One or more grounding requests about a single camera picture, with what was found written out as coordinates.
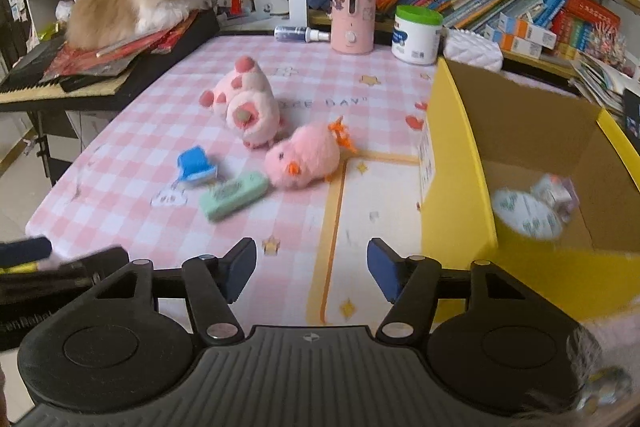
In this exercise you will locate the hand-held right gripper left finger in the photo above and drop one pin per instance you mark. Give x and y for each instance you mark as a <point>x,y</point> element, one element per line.
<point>240,269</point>

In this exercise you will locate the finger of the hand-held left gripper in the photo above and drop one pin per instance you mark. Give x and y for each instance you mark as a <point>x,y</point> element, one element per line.
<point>25,251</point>
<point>95,262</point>

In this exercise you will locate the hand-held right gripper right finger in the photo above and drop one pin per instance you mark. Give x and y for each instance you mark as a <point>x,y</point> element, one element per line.
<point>385,269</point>

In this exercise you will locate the yellow cardboard box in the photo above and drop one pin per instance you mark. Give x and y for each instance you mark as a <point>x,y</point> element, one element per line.
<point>460,207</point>

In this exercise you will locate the yellow tape roll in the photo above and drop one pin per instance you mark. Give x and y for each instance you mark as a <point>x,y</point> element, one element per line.
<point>520,214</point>

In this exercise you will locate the grey purple toy truck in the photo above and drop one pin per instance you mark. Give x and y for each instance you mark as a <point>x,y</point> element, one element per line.
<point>555,192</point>

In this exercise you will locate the green eraser block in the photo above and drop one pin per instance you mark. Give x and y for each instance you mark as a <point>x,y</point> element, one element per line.
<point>232,196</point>

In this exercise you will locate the pink checked tablecloth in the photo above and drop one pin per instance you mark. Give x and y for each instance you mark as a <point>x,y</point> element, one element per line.
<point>125,187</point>

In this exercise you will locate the black keyboard stand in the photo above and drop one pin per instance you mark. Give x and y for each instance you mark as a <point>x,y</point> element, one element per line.
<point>50,142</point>

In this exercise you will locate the blue white small toy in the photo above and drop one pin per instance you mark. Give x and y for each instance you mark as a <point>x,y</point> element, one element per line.
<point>192,159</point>

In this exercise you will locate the pink chick plush toy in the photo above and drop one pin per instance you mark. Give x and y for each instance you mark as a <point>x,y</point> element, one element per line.
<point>300,157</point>

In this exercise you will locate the pink paw plush toy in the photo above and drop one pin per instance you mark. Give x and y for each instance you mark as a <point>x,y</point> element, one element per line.
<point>250,102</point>

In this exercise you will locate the black keyboard piano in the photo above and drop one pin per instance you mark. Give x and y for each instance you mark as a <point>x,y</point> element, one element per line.
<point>150,67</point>

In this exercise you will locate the red booklets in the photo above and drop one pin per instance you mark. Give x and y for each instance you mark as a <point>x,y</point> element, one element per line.
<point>125,52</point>

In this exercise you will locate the white jar green lid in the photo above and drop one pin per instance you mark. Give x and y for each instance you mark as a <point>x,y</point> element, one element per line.
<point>417,39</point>

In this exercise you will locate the white quilted tissue pack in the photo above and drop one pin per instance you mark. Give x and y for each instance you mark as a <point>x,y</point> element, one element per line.
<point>472,49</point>

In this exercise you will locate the small spray bottle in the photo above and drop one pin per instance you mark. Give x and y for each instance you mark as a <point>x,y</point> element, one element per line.
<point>295,33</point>

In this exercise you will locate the orange blue white carton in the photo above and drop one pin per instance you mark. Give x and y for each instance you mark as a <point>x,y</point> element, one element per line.
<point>530,29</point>
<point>515,46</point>

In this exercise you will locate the pink humidifier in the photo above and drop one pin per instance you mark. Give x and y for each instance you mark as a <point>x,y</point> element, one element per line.
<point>352,7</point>

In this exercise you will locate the stack of papers and booklets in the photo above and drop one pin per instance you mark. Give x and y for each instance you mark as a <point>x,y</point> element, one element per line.
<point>600,82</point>

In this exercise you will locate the black smartphone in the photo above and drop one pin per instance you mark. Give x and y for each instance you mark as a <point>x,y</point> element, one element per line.
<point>632,112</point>

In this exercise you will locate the red boxed book set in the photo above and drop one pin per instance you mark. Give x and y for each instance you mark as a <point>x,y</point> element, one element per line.
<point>585,17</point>

